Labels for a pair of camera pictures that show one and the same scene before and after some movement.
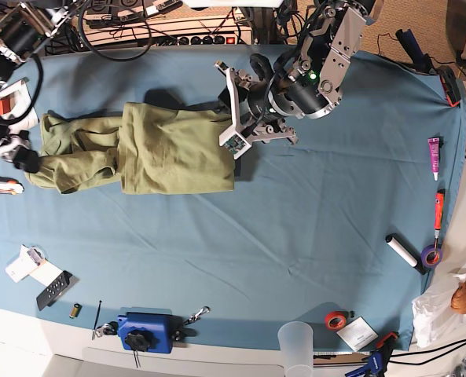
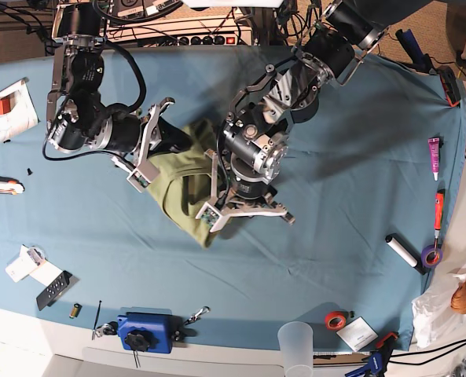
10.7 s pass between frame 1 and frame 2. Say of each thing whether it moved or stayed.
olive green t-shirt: moved
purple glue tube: stayed
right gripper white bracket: moved
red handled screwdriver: stayed
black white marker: stayed
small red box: stayed
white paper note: stayed
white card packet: stayed
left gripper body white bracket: moved
